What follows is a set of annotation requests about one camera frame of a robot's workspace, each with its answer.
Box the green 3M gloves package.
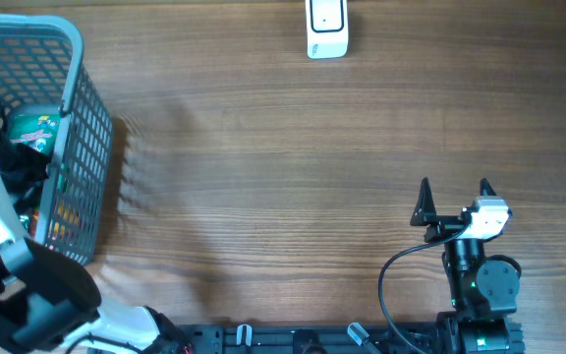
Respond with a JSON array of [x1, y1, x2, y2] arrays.
[[9, 114, 61, 155]]

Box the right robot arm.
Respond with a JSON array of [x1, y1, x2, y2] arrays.
[[410, 178, 525, 353]]

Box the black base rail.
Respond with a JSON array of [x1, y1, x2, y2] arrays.
[[180, 322, 526, 354]]

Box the white barcode scanner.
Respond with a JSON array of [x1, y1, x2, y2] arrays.
[[305, 0, 349, 60]]

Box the grey plastic mesh basket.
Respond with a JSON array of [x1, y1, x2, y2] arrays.
[[0, 15, 114, 265]]

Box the orange snack packet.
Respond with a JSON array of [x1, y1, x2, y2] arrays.
[[48, 199, 85, 247]]

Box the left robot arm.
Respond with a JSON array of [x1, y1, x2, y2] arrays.
[[0, 111, 194, 353]]

